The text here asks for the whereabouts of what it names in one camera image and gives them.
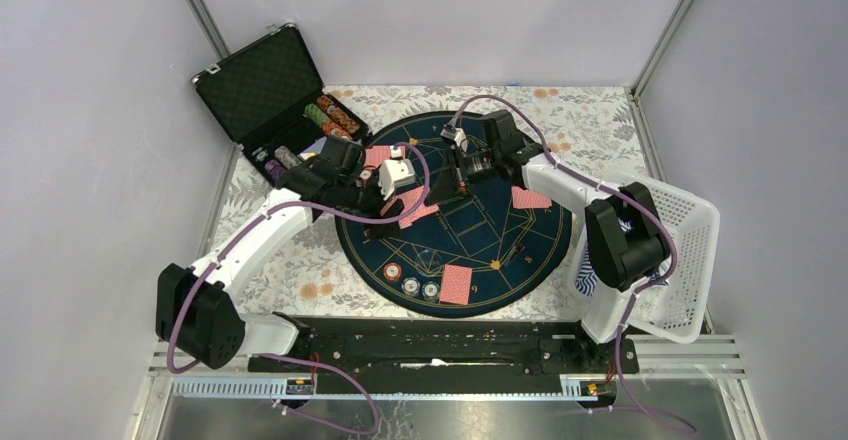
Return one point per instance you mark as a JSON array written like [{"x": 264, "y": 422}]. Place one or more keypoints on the clear dealer button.
[{"x": 428, "y": 263}]

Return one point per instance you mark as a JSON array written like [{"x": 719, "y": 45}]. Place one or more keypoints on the red backed card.
[
  {"x": 525, "y": 199},
  {"x": 456, "y": 285},
  {"x": 375, "y": 156}
]

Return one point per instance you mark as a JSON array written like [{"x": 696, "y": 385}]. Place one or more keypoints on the red chip row in case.
[{"x": 330, "y": 128}]

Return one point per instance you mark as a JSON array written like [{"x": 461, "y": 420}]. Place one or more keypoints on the floral patterned tablecloth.
[{"x": 590, "y": 128}]

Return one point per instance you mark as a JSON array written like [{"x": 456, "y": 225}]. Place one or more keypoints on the black aluminium chip case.
[{"x": 259, "y": 93}]

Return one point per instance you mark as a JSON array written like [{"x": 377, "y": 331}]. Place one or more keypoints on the blue white striped cloth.
[{"x": 586, "y": 281}]

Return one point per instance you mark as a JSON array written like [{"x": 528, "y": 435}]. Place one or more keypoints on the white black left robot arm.
[{"x": 196, "y": 313}]

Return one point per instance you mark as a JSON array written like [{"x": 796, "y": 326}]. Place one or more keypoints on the round dark blue poker mat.
[{"x": 511, "y": 251}]

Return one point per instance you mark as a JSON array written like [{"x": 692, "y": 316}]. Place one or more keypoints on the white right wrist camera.
[{"x": 454, "y": 136}]

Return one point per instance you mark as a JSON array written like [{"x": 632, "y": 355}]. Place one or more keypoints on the brown chip row in case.
[{"x": 334, "y": 111}]

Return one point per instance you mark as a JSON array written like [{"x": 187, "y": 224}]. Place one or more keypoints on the red backed card bottom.
[{"x": 456, "y": 285}]

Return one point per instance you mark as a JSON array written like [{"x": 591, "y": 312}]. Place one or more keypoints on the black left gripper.
[{"x": 391, "y": 209}]

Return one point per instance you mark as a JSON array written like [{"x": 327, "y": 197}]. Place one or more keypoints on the blue yellow chip stack bottom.
[{"x": 430, "y": 291}]

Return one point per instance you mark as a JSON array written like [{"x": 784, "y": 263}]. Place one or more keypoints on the purple chip row in case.
[{"x": 281, "y": 161}]

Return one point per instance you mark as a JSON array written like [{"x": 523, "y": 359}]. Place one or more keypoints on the green chip row in case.
[{"x": 314, "y": 113}]

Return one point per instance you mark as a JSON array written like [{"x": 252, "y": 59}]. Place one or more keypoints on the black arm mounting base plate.
[{"x": 419, "y": 356}]

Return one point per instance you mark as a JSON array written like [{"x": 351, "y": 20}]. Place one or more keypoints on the white plastic laundry basket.
[{"x": 674, "y": 310}]

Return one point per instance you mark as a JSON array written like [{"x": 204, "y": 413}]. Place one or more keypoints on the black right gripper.
[{"x": 454, "y": 183}]

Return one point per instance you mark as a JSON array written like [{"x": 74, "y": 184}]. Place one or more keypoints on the red chip stack bottom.
[{"x": 392, "y": 272}]

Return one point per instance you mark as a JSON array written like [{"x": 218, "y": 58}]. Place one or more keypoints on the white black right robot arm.
[{"x": 628, "y": 246}]

